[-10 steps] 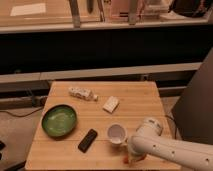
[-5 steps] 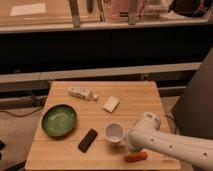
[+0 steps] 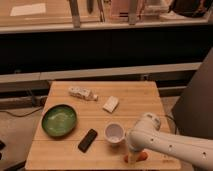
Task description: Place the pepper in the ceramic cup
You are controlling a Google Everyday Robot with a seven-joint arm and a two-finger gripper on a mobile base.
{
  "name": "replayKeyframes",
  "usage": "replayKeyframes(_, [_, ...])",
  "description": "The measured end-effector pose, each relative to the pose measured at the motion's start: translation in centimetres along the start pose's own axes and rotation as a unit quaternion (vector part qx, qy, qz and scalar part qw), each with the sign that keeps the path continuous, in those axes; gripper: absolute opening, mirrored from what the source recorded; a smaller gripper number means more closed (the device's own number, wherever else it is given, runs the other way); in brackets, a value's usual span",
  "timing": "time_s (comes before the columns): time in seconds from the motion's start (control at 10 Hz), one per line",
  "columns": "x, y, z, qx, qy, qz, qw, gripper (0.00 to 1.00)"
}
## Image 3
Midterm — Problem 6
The red pepper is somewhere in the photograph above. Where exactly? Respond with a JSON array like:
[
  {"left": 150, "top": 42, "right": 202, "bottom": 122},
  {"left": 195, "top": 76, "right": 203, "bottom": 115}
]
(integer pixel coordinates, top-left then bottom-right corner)
[{"left": 124, "top": 152, "right": 148, "bottom": 163}]

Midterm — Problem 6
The dark robot base panel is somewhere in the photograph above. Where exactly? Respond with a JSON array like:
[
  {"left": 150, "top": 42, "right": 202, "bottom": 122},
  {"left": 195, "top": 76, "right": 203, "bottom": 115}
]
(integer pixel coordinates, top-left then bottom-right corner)
[{"left": 172, "top": 47, "right": 213, "bottom": 140}]

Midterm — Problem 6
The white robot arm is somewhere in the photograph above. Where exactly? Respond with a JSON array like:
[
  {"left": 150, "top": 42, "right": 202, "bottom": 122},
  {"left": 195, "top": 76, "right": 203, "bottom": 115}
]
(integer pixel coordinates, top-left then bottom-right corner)
[{"left": 126, "top": 113, "right": 213, "bottom": 171}]

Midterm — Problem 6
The white ceramic cup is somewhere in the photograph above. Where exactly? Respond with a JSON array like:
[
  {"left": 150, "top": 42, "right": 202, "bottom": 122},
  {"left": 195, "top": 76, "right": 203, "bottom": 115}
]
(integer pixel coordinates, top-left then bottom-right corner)
[{"left": 104, "top": 122, "right": 125, "bottom": 145}]

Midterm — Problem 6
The black remote control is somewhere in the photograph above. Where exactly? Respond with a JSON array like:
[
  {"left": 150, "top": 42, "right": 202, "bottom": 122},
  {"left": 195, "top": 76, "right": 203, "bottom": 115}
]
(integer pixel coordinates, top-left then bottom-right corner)
[{"left": 78, "top": 129, "right": 98, "bottom": 153}]

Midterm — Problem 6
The green bowl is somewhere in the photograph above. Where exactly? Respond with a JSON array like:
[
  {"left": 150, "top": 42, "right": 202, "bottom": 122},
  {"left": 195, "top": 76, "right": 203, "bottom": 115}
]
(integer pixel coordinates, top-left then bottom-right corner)
[{"left": 41, "top": 104, "right": 77, "bottom": 138}]

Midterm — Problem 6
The white paper sheet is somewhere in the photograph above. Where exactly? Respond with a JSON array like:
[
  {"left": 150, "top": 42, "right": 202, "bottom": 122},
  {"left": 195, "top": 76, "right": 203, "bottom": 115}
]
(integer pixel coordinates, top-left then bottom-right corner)
[{"left": 10, "top": 3, "right": 46, "bottom": 16}]

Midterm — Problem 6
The black floor cable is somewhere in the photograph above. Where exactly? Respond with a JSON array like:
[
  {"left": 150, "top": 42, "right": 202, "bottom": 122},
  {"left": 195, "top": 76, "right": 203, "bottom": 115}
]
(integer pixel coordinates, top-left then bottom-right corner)
[{"left": 0, "top": 105, "right": 46, "bottom": 119}]

